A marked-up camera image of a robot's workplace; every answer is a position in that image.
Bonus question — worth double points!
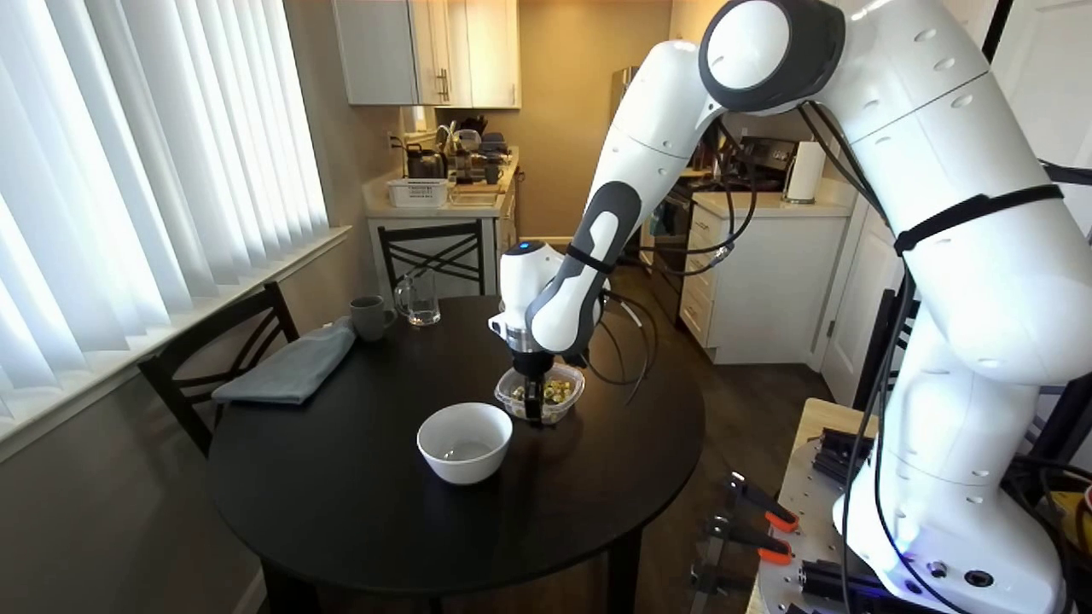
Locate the orange black clamp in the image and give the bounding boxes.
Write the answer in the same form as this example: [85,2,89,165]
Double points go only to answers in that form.
[708,515,794,565]
[728,471,800,531]

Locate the clear drinking glass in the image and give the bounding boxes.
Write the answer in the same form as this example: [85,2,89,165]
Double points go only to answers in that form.
[397,274,442,328]

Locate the black bar chair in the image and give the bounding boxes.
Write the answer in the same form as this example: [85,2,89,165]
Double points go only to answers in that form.
[378,222,487,296]

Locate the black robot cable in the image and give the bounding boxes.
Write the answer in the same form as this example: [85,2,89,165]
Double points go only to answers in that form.
[794,98,950,614]

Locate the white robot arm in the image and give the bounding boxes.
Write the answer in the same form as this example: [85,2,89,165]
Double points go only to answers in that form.
[492,0,1092,614]

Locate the yellow food pieces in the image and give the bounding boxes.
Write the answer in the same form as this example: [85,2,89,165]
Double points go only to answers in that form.
[511,378,575,407]

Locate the white vertical blinds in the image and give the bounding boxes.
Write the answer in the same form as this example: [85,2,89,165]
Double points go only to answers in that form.
[0,0,328,390]

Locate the white paper towel roll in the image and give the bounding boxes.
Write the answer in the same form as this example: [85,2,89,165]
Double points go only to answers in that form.
[786,139,825,201]

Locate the folded grey cloth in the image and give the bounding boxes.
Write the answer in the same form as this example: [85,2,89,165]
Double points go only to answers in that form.
[215,323,355,407]

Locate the white kitchen cabinet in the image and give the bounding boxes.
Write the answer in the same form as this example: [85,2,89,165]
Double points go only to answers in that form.
[333,0,523,109]

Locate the black dining chair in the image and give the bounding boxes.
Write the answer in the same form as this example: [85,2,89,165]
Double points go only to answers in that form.
[140,282,301,450]

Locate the white bowl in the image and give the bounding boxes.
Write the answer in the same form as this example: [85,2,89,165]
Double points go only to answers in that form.
[417,403,516,483]

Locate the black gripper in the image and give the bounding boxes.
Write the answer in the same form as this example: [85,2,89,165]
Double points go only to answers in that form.
[511,353,553,426]

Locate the grey mug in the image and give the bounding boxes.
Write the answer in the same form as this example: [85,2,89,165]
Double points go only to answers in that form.
[347,296,397,346]

